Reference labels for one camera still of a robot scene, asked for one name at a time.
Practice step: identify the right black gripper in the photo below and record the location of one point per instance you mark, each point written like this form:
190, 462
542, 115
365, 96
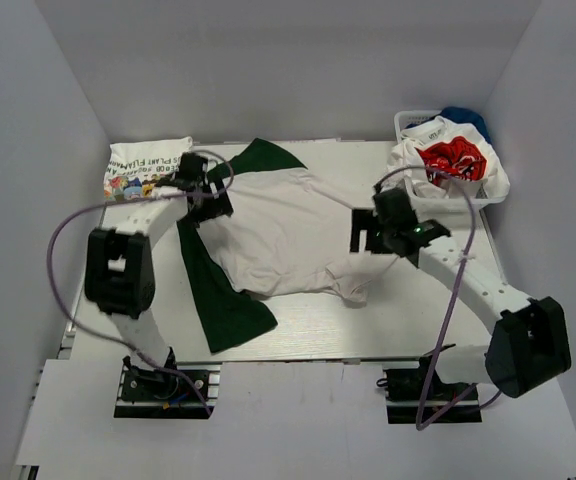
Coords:
365, 220

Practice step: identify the white red print t-shirt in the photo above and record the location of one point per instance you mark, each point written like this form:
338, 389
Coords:
459, 150

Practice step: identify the white green raglan t-shirt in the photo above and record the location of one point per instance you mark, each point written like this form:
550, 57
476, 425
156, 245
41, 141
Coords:
289, 233

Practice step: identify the folded white cartoon t-shirt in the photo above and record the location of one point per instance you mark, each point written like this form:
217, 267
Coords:
134, 168

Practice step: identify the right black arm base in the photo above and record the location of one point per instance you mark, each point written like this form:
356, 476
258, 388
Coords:
402, 383

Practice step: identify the white plastic basket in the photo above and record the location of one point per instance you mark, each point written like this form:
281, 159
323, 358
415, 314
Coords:
405, 119

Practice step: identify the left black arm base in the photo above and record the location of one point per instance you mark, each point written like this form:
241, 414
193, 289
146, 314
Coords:
150, 394

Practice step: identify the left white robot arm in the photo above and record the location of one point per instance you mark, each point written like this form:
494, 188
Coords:
119, 275

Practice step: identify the blue t-shirt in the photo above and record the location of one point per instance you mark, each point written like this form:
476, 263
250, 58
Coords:
461, 115

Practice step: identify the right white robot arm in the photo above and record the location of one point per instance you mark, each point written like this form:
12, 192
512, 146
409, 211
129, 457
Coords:
528, 343

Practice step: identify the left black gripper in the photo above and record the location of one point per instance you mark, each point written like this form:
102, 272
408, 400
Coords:
220, 207

